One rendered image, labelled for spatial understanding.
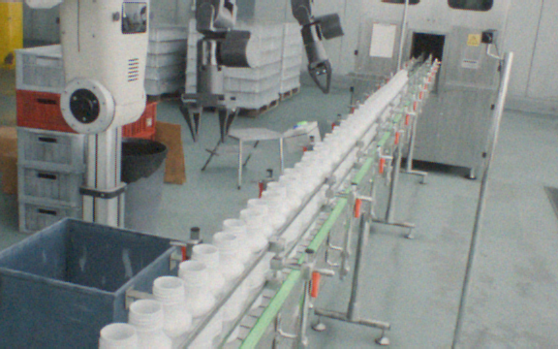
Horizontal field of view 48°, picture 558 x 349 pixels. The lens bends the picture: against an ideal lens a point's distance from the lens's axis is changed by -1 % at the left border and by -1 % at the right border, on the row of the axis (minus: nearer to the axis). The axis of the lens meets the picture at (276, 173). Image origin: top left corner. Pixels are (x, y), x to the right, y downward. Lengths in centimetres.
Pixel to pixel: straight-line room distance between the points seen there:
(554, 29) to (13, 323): 1091
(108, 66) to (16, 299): 67
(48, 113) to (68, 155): 26
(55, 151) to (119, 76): 216
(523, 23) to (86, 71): 1032
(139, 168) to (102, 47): 180
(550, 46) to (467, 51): 568
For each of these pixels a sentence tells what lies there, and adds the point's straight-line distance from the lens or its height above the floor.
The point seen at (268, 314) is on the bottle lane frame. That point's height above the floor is 100.
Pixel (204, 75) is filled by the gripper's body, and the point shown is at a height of 135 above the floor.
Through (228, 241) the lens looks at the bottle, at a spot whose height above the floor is 116.
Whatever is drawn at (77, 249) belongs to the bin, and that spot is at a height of 87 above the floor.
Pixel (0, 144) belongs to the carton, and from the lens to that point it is 540.
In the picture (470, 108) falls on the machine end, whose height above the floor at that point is 68.
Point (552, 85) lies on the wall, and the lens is 1177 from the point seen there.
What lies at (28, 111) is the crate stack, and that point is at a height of 76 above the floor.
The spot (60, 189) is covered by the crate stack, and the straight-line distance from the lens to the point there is 393.
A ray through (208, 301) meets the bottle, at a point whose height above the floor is 112.
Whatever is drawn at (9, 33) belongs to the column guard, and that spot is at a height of 59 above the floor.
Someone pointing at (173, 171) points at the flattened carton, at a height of 11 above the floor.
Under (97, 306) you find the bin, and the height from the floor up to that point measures 92.
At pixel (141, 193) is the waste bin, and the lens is 352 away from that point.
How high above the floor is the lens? 151
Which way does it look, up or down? 15 degrees down
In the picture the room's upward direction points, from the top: 5 degrees clockwise
